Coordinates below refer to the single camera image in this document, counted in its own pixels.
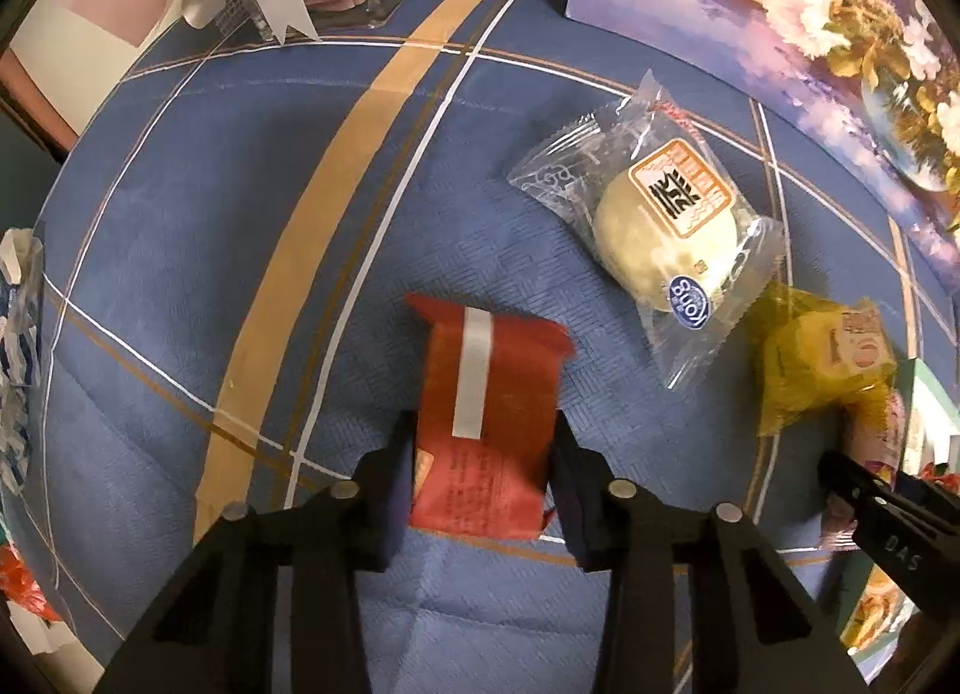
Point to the pink snack packet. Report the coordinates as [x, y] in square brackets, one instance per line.
[877, 431]

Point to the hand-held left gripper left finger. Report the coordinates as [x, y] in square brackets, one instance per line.
[390, 514]

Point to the red-orange plastic bag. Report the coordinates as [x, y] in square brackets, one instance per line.
[19, 574]

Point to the white and blue plastic bag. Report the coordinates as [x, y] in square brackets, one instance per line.
[19, 364]

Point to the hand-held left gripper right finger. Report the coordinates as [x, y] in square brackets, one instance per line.
[577, 514]

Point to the yellow cracker packet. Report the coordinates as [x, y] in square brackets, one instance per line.
[802, 364]

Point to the white box with green rim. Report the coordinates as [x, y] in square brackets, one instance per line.
[926, 409]

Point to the floral poster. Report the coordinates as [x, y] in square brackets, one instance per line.
[675, 3]

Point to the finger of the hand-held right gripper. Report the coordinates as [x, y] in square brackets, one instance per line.
[892, 536]

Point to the blue plaid tablecloth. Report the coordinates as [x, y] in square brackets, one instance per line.
[225, 214]

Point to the orange snack packet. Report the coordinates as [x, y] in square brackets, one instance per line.
[877, 611]

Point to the red packet with white stripe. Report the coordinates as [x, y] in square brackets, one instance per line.
[517, 394]

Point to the clear-wrapped white pastry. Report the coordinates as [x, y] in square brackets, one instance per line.
[660, 244]

